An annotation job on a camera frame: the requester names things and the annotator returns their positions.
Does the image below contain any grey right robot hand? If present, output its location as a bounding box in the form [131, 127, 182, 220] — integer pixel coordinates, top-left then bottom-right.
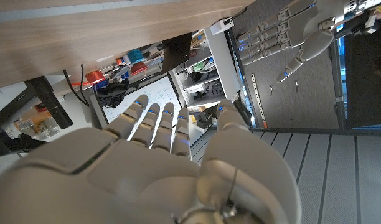
[0, 94, 302, 224]

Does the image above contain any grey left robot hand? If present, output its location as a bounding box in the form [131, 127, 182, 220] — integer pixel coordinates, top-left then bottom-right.
[238, 0, 347, 84]

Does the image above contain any white shelf cabinet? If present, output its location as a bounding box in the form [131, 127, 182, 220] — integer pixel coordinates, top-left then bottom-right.
[169, 28, 245, 108]

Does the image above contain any whiteboard with blue writing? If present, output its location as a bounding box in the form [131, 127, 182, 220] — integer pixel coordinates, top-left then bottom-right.
[101, 75, 182, 124]

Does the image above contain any orange tape roll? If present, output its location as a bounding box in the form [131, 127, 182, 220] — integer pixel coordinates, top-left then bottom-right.
[85, 70, 106, 84]

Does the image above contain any red bowl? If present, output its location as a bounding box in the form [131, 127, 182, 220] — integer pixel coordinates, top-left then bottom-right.
[130, 61, 149, 76]

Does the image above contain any blue cube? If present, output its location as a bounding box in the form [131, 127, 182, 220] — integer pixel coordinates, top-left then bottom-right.
[127, 49, 145, 64]

